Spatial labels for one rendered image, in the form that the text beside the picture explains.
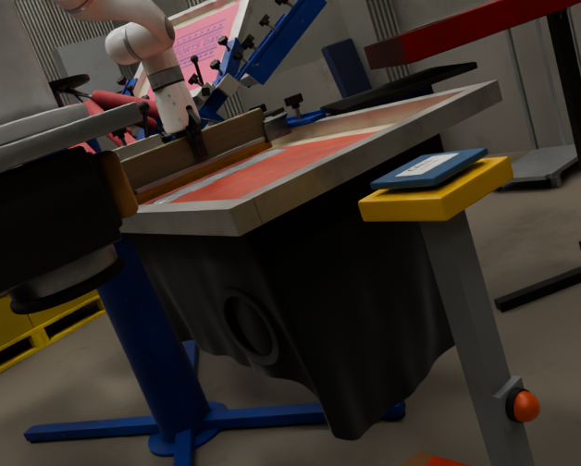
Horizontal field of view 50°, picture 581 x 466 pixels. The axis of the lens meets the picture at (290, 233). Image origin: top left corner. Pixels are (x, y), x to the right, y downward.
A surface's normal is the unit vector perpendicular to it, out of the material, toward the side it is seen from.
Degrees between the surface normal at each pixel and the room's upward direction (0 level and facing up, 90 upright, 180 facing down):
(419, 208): 90
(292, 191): 90
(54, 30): 90
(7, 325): 90
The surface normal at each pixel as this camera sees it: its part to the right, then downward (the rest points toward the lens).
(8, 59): 0.87, -0.18
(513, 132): -0.77, 0.40
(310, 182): 0.58, 0.01
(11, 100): 0.77, -0.11
